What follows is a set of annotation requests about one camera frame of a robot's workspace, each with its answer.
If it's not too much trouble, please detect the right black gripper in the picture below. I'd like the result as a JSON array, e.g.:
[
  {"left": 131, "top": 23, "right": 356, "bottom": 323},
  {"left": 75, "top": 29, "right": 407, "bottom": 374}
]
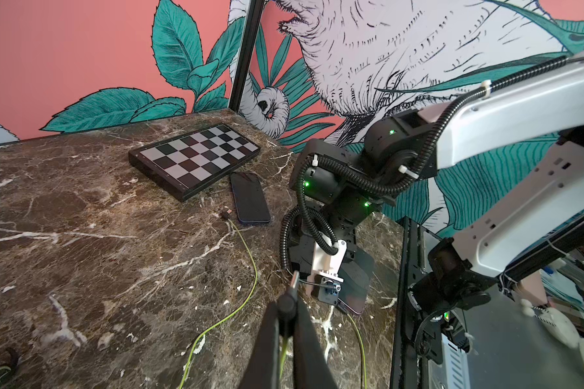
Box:
[{"left": 286, "top": 204, "right": 356, "bottom": 281}]

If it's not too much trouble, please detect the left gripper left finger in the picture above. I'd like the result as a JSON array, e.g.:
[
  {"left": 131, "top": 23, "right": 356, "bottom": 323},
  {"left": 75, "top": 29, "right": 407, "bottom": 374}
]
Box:
[{"left": 238, "top": 301, "right": 280, "bottom": 389}]

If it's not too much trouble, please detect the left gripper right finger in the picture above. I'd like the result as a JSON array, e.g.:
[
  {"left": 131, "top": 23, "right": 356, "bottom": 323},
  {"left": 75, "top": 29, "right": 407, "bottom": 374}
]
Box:
[{"left": 293, "top": 300, "right": 337, "bottom": 389}]

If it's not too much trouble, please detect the pink edged smartphone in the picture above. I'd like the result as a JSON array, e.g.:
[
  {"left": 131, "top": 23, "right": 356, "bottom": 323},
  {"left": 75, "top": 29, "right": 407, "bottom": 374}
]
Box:
[{"left": 338, "top": 248, "right": 375, "bottom": 315}]

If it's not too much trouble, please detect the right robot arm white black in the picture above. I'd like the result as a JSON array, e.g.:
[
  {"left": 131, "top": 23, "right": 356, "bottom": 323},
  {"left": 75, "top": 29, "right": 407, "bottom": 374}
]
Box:
[{"left": 279, "top": 50, "right": 584, "bottom": 331}]

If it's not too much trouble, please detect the blue edged smartphone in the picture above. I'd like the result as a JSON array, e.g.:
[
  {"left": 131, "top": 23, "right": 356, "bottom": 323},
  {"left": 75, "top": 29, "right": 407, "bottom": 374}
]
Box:
[{"left": 230, "top": 172, "right": 271, "bottom": 225}]

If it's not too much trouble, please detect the white vented strip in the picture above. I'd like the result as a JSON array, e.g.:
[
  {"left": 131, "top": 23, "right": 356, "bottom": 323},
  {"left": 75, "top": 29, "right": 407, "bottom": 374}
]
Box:
[{"left": 428, "top": 335, "right": 471, "bottom": 389}]

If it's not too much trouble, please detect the black white chessboard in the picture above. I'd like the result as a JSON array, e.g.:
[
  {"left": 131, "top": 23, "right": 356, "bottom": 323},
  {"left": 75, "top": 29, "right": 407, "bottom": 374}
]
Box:
[{"left": 128, "top": 124, "right": 261, "bottom": 202}]

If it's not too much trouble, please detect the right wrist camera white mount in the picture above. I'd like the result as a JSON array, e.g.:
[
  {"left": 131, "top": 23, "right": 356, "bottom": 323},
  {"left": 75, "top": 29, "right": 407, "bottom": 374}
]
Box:
[{"left": 306, "top": 240, "right": 347, "bottom": 306}]

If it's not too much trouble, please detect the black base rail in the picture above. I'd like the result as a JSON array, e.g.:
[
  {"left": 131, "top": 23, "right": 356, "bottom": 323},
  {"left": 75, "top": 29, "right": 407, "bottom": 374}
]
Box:
[{"left": 389, "top": 217, "right": 444, "bottom": 388}]

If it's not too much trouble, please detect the right black corner post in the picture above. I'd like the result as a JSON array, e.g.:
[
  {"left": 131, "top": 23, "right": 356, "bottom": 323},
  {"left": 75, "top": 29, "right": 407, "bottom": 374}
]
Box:
[{"left": 228, "top": 0, "right": 266, "bottom": 113}]

